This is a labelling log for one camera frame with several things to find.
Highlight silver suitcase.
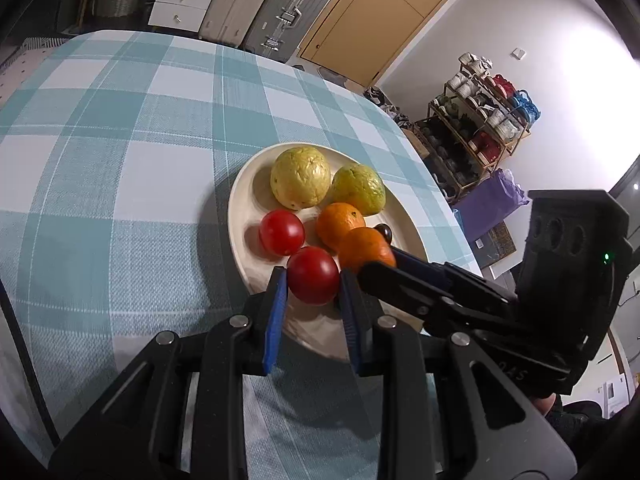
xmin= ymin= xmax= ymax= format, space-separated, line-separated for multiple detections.
xmin=242 ymin=0 xmax=337 ymax=63

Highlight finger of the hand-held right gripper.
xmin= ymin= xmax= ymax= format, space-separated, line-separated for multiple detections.
xmin=390 ymin=246 xmax=519 ymax=307
xmin=357 ymin=260 xmax=527 ymax=334

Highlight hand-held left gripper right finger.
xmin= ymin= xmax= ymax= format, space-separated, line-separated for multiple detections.
xmin=337 ymin=269 xmax=578 ymax=480

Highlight cream round plate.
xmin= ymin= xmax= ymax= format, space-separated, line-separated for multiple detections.
xmin=227 ymin=142 xmax=430 ymax=363

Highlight wooden shoe rack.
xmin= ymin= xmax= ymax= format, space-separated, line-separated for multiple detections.
xmin=415 ymin=52 xmax=543 ymax=201

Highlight round yellow guava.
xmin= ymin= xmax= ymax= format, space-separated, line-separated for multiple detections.
xmin=270 ymin=146 xmax=332 ymax=211

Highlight plain orange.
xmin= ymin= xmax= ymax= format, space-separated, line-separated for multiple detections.
xmin=338 ymin=227 xmax=397 ymax=273

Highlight orange with dark specks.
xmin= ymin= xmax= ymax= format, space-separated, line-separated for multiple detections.
xmin=316 ymin=202 xmax=367 ymax=253

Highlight dotted floor rug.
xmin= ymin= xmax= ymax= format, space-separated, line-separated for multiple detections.
xmin=0 ymin=37 xmax=66 ymax=86

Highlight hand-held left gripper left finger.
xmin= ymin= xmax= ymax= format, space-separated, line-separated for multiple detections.
xmin=47 ymin=266 xmax=290 ymax=480

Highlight red tomato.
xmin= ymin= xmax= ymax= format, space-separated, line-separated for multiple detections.
xmin=258 ymin=210 xmax=306 ymax=257
xmin=286 ymin=246 xmax=341 ymax=306

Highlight yellow-green guava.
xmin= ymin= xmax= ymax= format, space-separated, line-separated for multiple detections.
xmin=327 ymin=163 xmax=387 ymax=212

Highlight patterned gift bag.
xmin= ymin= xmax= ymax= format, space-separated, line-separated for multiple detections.
xmin=472 ymin=221 xmax=517 ymax=268

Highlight wooden door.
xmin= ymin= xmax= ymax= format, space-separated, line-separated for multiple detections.
xmin=299 ymin=0 xmax=488 ymax=88

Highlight shoes beside door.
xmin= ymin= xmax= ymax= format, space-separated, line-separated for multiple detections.
xmin=364 ymin=86 xmax=413 ymax=128

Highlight purple bag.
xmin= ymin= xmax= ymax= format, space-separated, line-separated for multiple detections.
xmin=452 ymin=169 xmax=530 ymax=256

